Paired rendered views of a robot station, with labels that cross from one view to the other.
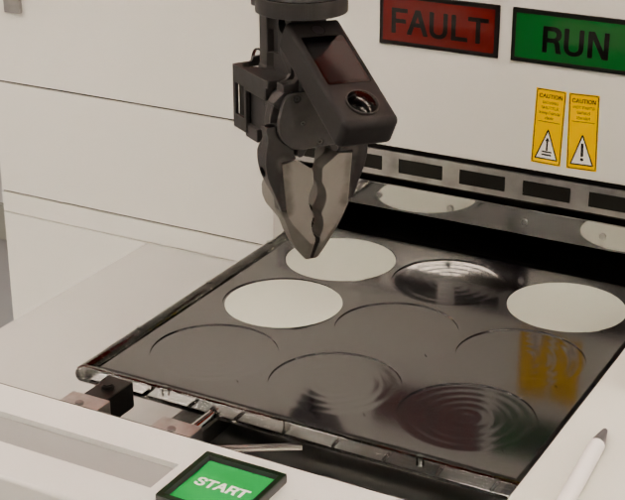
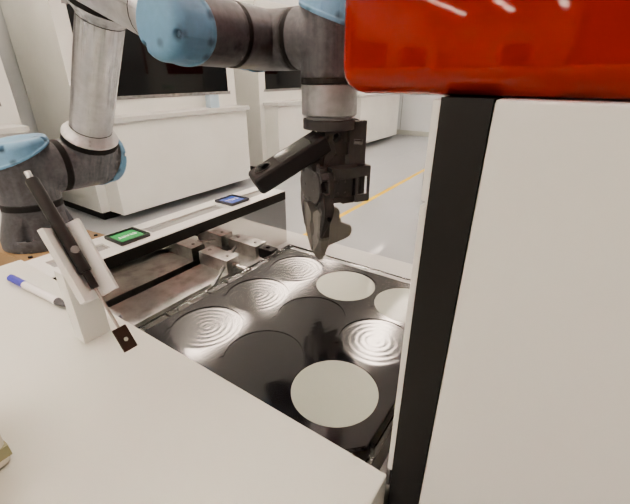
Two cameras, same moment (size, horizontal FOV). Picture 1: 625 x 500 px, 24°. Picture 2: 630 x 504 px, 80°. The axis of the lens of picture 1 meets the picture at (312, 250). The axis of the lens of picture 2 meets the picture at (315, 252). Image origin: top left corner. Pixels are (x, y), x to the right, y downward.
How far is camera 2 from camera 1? 1.26 m
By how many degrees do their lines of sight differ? 85
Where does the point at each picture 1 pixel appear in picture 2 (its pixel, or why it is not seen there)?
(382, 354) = (282, 308)
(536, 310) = (329, 373)
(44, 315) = (408, 267)
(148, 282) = not seen: hidden behind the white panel
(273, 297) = (352, 282)
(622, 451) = (50, 311)
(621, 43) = not seen: hidden behind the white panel
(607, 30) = not seen: hidden behind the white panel
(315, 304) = (342, 293)
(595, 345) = (267, 392)
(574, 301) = (343, 396)
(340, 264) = (398, 303)
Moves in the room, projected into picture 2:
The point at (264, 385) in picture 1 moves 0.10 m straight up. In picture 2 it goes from (261, 277) to (258, 225)
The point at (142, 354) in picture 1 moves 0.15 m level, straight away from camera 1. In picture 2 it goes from (297, 255) to (372, 253)
